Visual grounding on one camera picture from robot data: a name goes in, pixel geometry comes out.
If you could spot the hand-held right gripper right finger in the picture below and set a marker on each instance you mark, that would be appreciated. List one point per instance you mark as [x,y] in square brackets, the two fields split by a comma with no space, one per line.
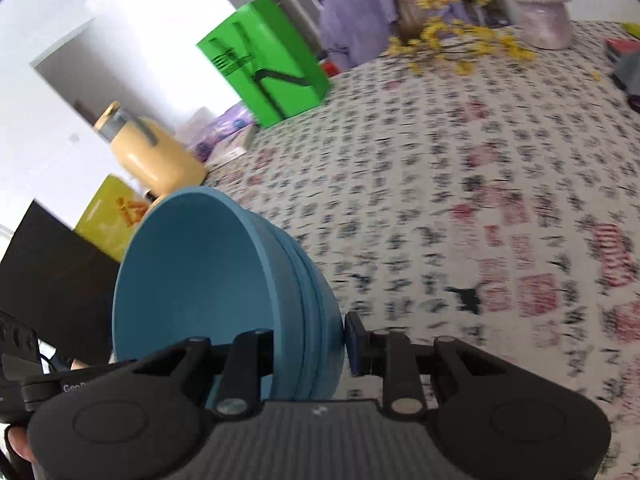
[356,347]

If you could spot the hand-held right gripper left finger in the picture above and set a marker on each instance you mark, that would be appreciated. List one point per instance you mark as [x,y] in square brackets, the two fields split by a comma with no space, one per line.
[247,360]

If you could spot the blue bowl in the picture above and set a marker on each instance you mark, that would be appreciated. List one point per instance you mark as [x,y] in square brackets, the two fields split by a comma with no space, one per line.
[292,310]
[200,270]
[330,340]

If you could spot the person's left hand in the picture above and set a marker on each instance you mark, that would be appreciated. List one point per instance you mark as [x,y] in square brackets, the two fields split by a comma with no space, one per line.
[19,445]

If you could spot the black box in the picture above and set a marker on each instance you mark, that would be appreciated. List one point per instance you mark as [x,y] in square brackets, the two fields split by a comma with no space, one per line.
[55,280]

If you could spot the printed tablecloth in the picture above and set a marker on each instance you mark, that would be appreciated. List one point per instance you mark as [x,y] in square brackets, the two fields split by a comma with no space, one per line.
[450,185]

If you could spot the yellow box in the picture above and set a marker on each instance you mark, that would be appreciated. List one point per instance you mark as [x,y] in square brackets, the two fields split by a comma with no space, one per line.
[107,215]

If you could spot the yellow pitcher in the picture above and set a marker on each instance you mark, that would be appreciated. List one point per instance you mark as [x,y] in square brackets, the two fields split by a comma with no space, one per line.
[155,155]

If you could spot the purple tissue packet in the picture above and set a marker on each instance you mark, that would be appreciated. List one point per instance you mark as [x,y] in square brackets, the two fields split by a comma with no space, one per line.
[222,127]

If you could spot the green paper bag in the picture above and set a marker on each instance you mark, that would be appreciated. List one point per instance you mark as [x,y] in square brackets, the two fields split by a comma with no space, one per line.
[270,60]

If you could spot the yellow flower branch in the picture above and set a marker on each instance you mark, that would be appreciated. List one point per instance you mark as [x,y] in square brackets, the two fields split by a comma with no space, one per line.
[450,35]

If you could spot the purple cloth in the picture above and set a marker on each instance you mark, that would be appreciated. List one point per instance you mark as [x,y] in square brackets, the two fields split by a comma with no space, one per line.
[355,10]

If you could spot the grey pouch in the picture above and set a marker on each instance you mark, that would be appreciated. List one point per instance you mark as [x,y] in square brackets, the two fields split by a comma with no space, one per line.
[631,82]

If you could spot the pink vase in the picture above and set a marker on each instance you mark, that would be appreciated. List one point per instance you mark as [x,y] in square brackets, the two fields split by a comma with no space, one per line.
[540,10]

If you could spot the red black packet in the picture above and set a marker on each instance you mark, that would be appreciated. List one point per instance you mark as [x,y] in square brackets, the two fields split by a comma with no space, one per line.
[622,47]

